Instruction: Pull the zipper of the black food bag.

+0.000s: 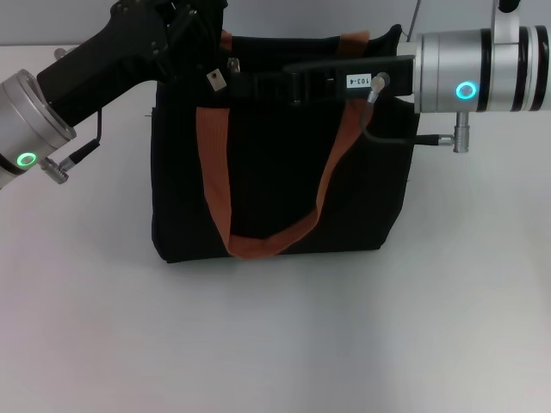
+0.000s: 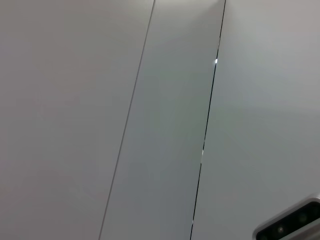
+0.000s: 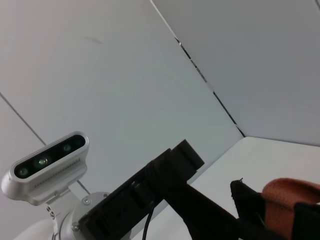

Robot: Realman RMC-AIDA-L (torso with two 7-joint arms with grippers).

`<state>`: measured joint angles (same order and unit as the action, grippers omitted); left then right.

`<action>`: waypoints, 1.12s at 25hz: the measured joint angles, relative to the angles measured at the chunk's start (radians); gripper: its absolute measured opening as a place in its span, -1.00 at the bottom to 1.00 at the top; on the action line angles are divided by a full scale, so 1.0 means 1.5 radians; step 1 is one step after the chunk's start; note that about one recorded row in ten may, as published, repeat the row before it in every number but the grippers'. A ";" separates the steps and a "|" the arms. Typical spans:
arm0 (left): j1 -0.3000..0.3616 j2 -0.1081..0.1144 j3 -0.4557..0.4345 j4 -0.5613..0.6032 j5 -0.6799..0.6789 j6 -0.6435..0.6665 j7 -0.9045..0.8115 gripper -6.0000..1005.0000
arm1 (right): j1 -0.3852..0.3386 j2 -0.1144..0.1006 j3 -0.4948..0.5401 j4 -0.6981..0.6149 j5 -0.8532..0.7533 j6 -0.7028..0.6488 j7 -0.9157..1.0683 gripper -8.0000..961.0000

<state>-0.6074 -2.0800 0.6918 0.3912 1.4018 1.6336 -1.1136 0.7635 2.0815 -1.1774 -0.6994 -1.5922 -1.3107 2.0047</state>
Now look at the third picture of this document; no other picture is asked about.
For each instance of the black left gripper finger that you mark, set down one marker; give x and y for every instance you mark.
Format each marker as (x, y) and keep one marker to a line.
(187, 162)

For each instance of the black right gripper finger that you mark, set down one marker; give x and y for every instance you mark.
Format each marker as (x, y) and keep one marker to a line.
(308, 222)

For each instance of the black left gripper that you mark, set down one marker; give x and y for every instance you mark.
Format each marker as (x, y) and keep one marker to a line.
(112, 215)

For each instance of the silver camera mount bracket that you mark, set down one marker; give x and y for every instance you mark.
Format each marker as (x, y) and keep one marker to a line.
(60, 197)

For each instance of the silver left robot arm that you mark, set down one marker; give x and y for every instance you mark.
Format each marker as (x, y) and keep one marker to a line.
(70, 218)

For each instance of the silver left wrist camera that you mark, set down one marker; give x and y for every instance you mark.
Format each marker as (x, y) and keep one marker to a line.
(45, 165)

